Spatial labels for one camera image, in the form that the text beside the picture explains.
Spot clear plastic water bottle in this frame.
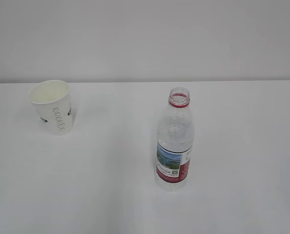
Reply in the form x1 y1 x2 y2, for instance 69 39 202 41
155 87 195 191

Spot white paper cup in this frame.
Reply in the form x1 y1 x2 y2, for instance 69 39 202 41
28 80 74 136

